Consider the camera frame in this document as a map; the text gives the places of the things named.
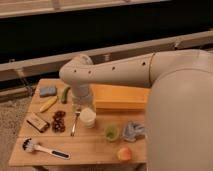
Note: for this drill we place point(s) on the white cup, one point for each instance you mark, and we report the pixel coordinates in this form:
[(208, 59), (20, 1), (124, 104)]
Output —
[(88, 117)]

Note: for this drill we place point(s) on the blue grey cloth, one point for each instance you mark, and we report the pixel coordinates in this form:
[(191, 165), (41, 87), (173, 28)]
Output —
[(132, 130)]

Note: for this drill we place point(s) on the red yellow apple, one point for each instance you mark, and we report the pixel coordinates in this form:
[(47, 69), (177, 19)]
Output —
[(124, 154)]

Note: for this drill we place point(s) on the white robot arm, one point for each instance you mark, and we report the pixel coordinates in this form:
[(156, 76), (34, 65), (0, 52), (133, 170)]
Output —
[(179, 111)]

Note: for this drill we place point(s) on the orange plastic bin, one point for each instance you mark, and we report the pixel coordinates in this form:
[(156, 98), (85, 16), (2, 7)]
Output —
[(119, 97)]

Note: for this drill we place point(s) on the white dish brush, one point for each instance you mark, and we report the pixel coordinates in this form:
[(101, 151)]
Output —
[(30, 146)]

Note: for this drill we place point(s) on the metal spoon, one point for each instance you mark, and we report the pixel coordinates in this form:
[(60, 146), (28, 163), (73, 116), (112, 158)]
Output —
[(77, 114)]

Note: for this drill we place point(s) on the dark grape bunch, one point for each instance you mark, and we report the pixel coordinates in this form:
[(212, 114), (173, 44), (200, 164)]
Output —
[(58, 125)]

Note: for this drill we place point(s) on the green small cup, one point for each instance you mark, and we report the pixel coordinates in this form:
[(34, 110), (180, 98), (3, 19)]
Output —
[(111, 133)]

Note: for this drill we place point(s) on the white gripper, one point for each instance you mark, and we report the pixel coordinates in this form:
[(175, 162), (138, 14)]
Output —
[(82, 96)]

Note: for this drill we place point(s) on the blue sponge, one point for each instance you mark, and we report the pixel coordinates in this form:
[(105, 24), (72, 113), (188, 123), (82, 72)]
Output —
[(47, 91)]

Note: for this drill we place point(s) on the green cucumber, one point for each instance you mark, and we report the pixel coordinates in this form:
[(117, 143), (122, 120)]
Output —
[(64, 95)]

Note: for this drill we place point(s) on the brown chocolate bar box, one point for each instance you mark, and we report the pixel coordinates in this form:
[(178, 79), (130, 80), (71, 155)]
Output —
[(37, 122)]

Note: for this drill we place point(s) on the yellow banana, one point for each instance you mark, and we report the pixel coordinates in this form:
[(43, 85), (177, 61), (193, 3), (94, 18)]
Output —
[(48, 104)]

